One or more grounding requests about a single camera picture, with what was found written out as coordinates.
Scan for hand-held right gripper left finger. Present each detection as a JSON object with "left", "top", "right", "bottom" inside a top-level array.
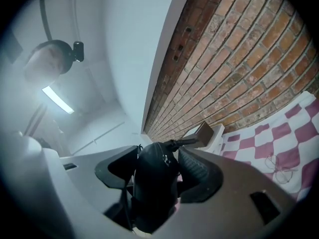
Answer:
[{"left": 41, "top": 144, "right": 142, "bottom": 239}]

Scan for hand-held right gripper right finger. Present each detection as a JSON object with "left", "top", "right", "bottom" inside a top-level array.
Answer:
[{"left": 149, "top": 146, "right": 300, "bottom": 239}]

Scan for black bag with loop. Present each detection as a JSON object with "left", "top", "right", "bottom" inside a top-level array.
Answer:
[{"left": 123, "top": 138, "right": 199, "bottom": 235}]

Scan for white plastic tray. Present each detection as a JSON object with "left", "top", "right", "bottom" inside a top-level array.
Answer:
[{"left": 183, "top": 123, "right": 225, "bottom": 154}]

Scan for brown box with white inside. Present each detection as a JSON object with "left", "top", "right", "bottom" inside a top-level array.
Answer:
[{"left": 195, "top": 120, "right": 215, "bottom": 149}]

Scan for ceiling light panel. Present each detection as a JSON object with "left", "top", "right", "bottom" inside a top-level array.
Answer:
[{"left": 41, "top": 86, "right": 75, "bottom": 115}]

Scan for pink white checkered tablecloth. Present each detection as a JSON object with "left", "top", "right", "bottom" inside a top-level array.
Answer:
[{"left": 219, "top": 91, "right": 319, "bottom": 203}]

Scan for person's head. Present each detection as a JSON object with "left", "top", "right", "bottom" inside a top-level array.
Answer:
[{"left": 22, "top": 39, "right": 75, "bottom": 84}]

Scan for thin wire-rimmed eyeglasses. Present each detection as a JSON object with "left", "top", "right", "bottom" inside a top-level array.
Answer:
[{"left": 264, "top": 154, "right": 299, "bottom": 184}]

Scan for black head-mounted camera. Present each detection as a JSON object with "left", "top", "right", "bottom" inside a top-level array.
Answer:
[{"left": 71, "top": 40, "right": 85, "bottom": 63}]

